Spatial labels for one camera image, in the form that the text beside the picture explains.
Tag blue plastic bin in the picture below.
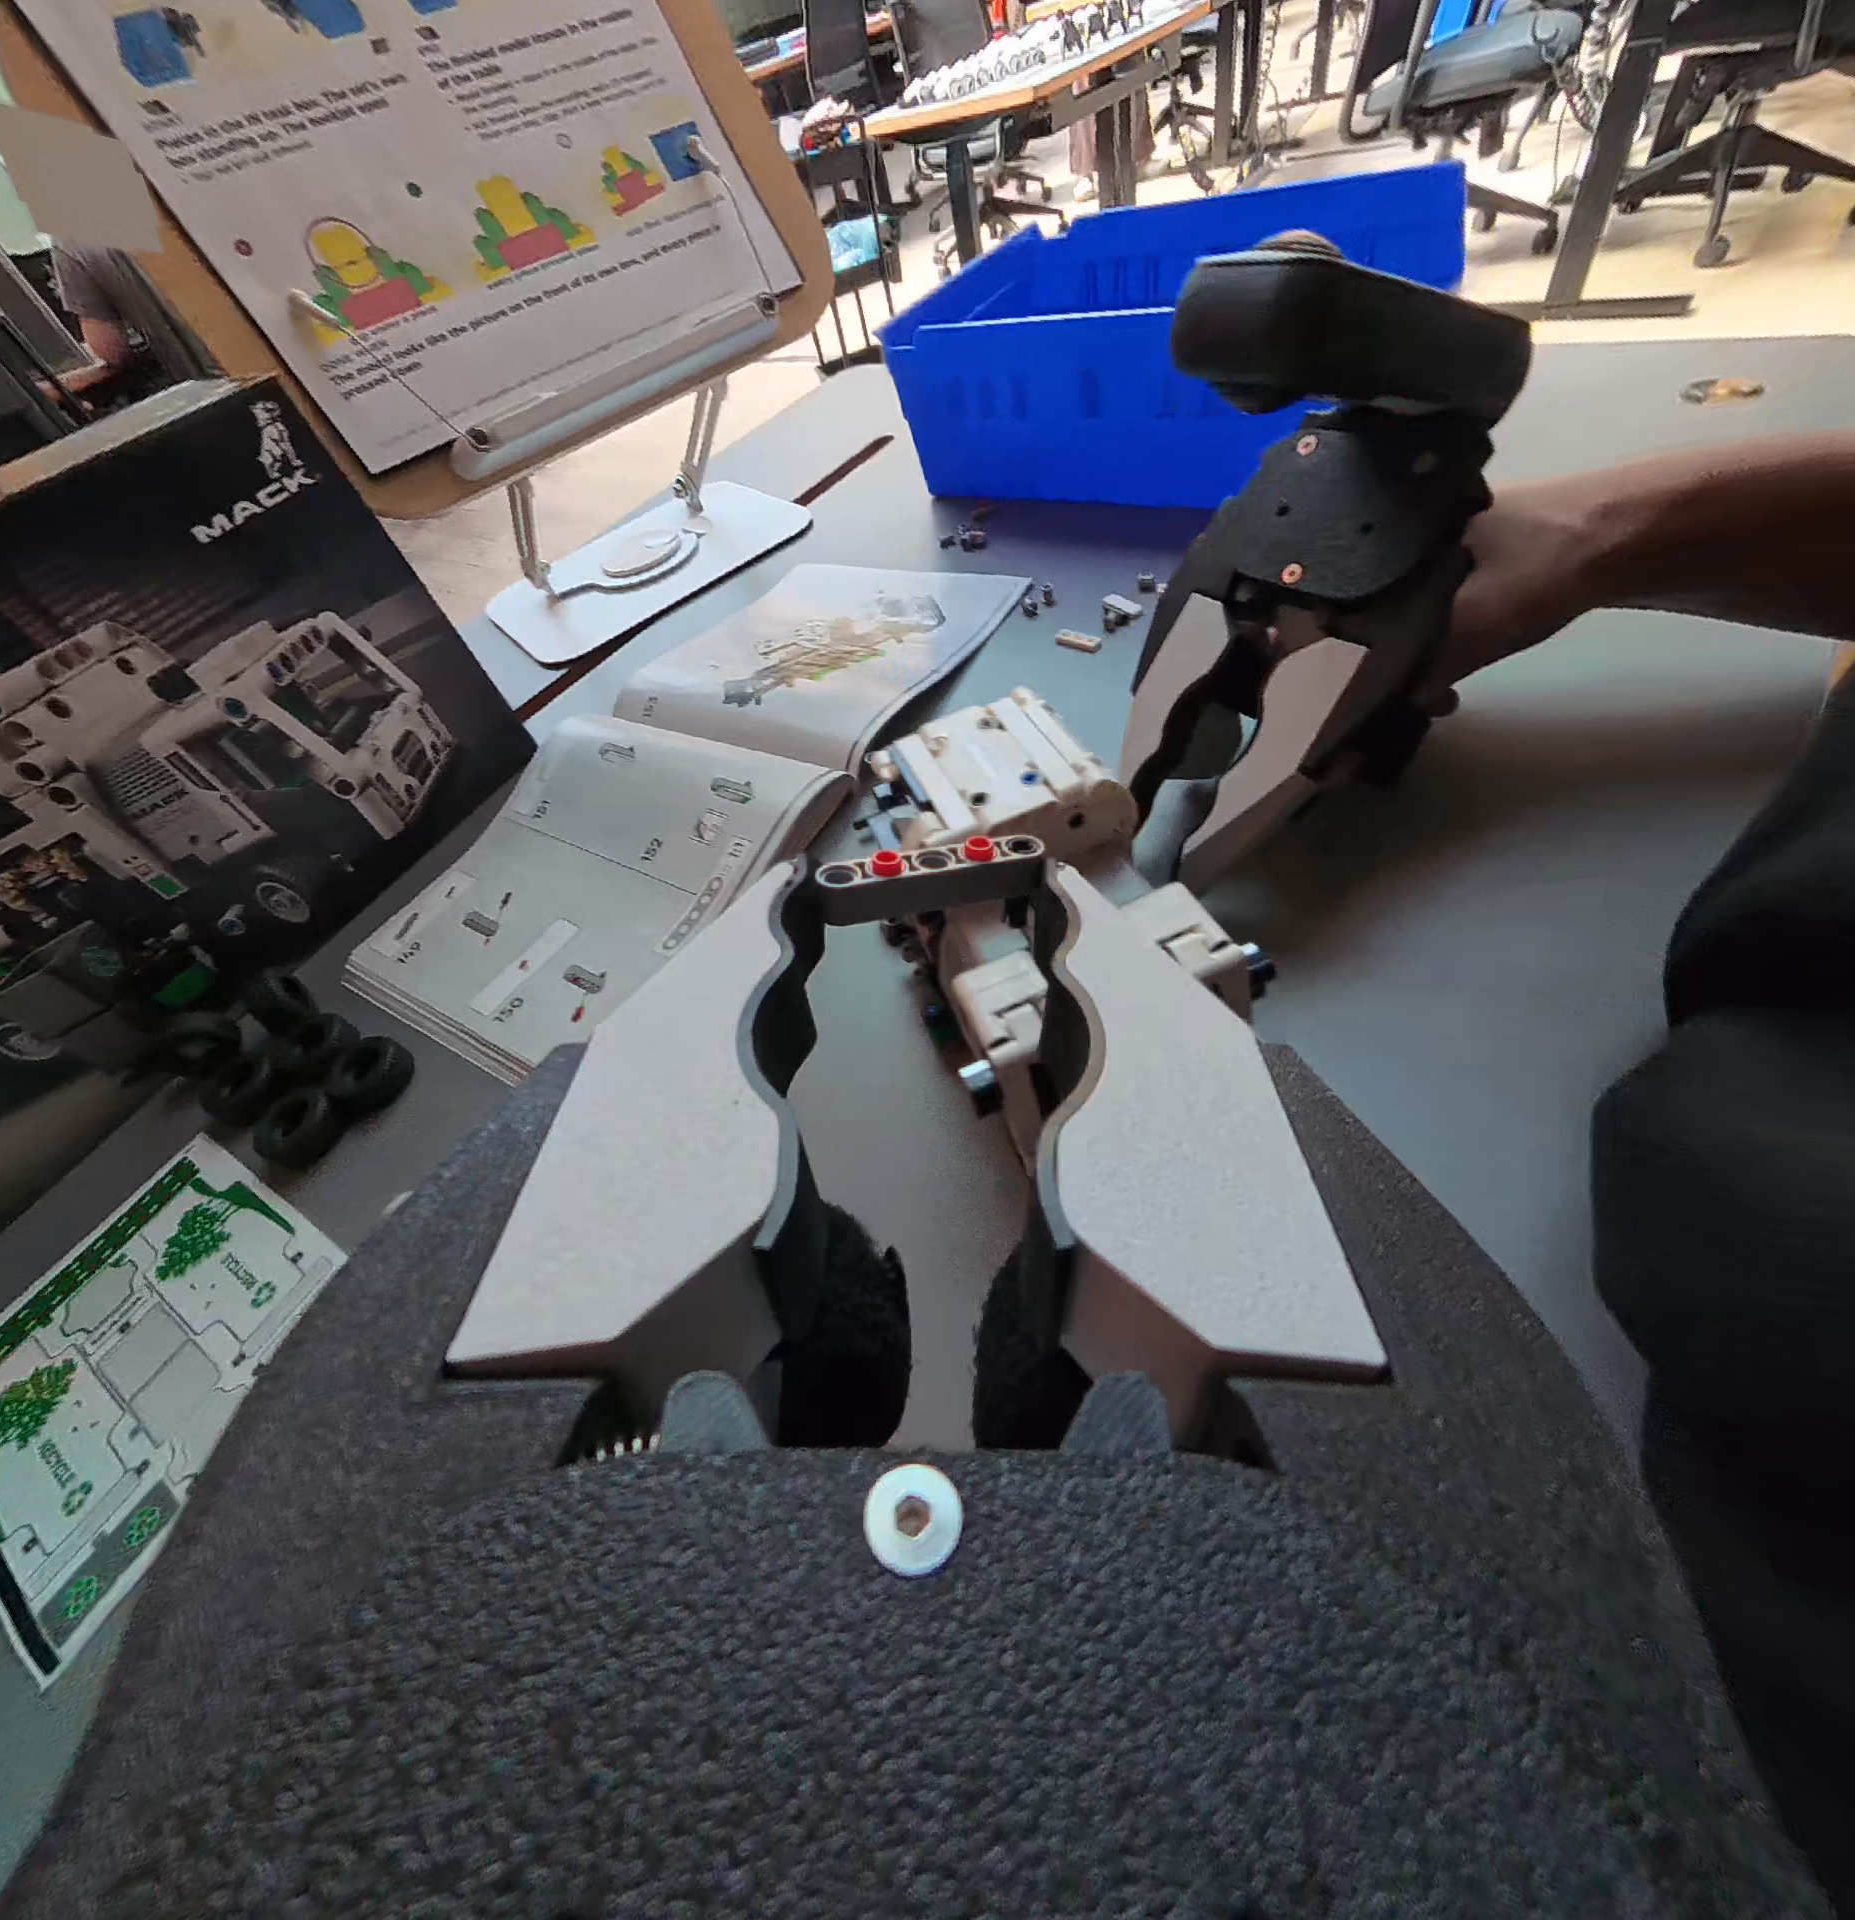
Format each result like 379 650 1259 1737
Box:
877 159 1471 505

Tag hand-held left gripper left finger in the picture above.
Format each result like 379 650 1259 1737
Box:
443 856 834 1389

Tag background desk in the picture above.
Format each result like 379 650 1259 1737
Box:
747 0 1233 212

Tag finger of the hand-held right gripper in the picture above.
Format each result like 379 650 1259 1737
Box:
1171 635 1373 896
1114 587 1268 874

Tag open instruction booklet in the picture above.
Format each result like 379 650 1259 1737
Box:
340 560 1035 1084

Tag black office chair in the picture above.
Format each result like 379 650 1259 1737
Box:
1614 0 1855 274
1345 0 1619 261

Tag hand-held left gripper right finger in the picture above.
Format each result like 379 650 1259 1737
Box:
1028 861 1392 1392

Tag grey lego beam with red pins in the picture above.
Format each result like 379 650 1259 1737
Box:
813 835 1052 925

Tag printed instruction sheet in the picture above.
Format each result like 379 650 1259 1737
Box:
79 0 806 475

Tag wooden document stand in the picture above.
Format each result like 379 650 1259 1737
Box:
0 0 838 672

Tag dark lego set box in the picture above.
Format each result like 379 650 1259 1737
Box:
0 376 540 1251

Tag person's right forearm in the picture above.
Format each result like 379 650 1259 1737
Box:
1594 429 1855 646

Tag scattered small lego pieces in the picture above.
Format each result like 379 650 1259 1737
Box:
933 502 1173 657

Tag person's right hand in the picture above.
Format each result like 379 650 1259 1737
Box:
1419 476 1619 723

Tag green tree sticker sheet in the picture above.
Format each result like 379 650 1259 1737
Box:
0 1134 348 1686

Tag pile of black tyres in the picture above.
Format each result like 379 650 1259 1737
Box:
153 970 420 1172

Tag white lego truck model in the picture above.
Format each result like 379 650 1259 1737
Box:
852 687 1273 1127

